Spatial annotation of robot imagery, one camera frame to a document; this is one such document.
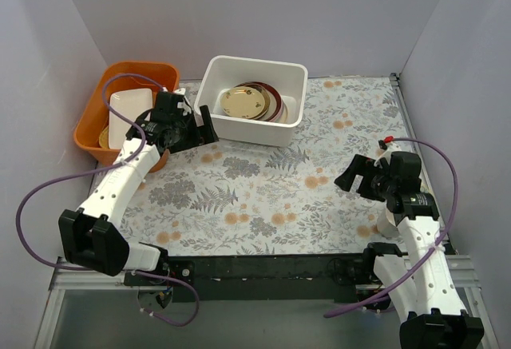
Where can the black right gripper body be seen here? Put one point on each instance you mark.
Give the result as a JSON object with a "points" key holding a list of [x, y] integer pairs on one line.
{"points": [[366, 184]]}

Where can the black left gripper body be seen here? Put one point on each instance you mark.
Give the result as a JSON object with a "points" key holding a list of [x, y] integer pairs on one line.
{"points": [[196, 134]]}

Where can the tan bottom plate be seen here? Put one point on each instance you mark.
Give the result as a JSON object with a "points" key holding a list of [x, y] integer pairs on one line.
{"points": [[242, 102]]}

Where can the red rimmed cream plate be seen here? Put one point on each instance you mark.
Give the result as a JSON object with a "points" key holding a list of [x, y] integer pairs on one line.
{"points": [[277, 97]]}

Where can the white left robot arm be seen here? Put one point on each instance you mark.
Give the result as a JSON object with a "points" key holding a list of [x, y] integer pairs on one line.
{"points": [[91, 234]]}

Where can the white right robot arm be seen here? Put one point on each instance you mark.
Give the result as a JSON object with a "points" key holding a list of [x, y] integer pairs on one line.
{"points": [[420, 285]]}

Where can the yellow plate in orange bin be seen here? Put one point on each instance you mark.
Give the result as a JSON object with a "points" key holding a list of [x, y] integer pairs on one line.
{"points": [[103, 139]]}

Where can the orange plastic bin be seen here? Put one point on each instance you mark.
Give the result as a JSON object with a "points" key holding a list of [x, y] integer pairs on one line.
{"points": [[118, 77]]}

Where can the white plastic bin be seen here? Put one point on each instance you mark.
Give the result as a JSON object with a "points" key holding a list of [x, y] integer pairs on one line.
{"points": [[224, 72]]}

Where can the white cup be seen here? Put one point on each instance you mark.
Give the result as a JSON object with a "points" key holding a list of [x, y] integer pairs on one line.
{"points": [[386, 225]]}

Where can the white rectangular plate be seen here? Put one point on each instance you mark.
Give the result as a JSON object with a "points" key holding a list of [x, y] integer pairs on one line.
{"points": [[130, 104]]}

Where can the floral table mat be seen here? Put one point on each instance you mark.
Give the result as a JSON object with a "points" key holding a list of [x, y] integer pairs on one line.
{"points": [[233, 198]]}

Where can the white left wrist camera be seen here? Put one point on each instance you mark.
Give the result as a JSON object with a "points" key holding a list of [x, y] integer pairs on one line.
{"points": [[182, 101]]}

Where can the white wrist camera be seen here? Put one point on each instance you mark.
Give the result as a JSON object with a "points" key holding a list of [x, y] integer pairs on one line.
{"points": [[182, 101], [384, 156]]}

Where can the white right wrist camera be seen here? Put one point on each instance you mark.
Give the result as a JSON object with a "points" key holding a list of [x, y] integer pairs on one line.
{"points": [[384, 156]]}

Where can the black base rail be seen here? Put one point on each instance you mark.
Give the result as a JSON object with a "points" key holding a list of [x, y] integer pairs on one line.
{"points": [[342, 278]]}

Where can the aluminium frame rail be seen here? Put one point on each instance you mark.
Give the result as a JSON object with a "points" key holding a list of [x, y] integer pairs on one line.
{"points": [[63, 281]]}

